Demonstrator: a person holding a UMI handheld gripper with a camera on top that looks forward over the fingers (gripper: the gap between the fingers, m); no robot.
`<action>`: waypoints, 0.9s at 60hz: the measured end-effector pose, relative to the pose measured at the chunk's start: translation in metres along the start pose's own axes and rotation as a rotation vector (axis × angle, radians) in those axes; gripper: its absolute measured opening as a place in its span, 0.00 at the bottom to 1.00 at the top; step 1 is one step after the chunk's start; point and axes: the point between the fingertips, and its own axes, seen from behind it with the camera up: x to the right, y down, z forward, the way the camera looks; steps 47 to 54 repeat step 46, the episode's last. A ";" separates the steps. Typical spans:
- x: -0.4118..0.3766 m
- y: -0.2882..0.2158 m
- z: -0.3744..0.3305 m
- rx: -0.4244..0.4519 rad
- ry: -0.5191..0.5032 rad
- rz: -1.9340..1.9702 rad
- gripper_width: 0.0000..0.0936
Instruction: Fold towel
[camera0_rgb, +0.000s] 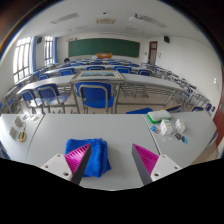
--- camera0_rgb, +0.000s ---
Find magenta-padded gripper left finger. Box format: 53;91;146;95
40;143;92;185

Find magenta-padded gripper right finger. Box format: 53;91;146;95
131;143;183;186

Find blue towel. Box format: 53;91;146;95
64;137;112;179

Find small white printed box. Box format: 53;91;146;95
174;118;187;134
159;119;174;136

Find small dark blue card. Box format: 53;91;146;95
173;133;189;145

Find white and green box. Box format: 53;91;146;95
146;109;173;124

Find blue chair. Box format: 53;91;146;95
20;88;44;114
125;107;154;115
74;81;116;114
35;83;71;114

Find framed picture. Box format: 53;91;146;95
69;69;125;82

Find rows of blue chairs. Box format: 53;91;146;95
33;58;218;113

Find brown door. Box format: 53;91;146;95
147;40;158;66

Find orange lectern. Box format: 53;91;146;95
96;52;113;60

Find blue curtain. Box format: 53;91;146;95
52;36;58;64
30;36;38;73

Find narrow white framed window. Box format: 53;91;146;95
43;35;55;67

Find large white framed window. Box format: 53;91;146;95
12;37;33;84

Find green chalkboard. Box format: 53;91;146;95
68;37;141;58

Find ceiling air vent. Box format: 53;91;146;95
95;17;117;25

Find ceiling lights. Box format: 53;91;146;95
49;12;168;34

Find white ceiling projector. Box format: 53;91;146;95
129;13;143;22

